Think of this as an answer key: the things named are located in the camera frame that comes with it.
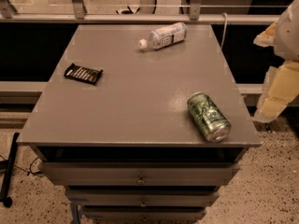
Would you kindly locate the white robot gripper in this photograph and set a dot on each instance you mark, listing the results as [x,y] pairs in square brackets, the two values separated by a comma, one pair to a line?
[289,32]

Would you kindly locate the green soda can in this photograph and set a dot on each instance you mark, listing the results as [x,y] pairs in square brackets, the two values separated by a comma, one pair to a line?
[210,121]

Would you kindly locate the clear plastic water bottle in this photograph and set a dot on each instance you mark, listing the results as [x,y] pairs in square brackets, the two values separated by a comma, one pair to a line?
[165,36]

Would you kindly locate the grey drawer cabinet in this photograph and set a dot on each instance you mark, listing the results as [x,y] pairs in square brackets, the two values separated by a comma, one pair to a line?
[137,111]

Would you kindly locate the black snack bar wrapper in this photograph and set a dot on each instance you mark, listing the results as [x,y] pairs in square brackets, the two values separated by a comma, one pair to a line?
[82,74]

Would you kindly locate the middle grey drawer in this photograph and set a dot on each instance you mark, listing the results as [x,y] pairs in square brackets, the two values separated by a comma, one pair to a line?
[143,197]

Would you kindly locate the grey drawer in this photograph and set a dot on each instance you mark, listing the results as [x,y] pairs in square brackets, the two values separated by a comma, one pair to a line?
[139,174]
[143,197]
[148,213]

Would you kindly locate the bottom grey drawer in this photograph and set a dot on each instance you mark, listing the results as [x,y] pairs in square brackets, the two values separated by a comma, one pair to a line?
[148,213]

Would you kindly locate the top grey drawer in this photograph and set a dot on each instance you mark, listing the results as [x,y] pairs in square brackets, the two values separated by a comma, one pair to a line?
[139,174]

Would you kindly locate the grey metal railing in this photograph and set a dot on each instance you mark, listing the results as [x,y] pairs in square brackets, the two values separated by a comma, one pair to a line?
[143,11]

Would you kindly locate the black pole on floor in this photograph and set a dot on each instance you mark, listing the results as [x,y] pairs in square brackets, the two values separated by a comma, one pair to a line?
[7,166]

